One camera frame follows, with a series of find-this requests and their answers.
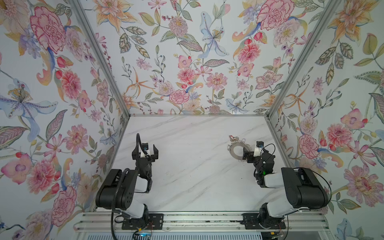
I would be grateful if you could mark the aluminium corner post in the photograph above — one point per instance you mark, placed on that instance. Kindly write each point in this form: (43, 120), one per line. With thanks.
(91, 37)
(320, 26)

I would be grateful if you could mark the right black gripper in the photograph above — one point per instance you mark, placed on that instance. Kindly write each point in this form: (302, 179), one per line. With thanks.
(249, 154)

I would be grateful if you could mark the right aluminium corner post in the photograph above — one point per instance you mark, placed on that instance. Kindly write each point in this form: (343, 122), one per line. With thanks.
(320, 26)

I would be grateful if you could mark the left aluminium corner post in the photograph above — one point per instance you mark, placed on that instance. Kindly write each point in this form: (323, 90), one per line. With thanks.
(91, 37)

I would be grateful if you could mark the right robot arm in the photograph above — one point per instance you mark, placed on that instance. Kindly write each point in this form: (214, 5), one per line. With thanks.
(303, 190)

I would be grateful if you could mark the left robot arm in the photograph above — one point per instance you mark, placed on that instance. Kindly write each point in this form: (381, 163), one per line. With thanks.
(117, 191)

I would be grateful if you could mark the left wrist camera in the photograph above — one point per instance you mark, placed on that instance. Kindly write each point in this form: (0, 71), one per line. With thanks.
(145, 150)

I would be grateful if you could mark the bunch of keys red tag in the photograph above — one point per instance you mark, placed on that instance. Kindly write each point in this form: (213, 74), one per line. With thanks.
(234, 139)

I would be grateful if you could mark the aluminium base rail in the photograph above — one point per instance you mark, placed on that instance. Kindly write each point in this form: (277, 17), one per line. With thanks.
(209, 222)

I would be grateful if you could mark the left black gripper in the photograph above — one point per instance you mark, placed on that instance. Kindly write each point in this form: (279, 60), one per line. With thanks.
(144, 157)

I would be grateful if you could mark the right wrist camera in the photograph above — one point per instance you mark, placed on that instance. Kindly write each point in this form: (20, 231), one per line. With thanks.
(259, 147)

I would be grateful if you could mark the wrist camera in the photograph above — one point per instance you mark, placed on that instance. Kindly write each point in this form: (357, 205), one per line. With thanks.
(259, 147)
(145, 150)

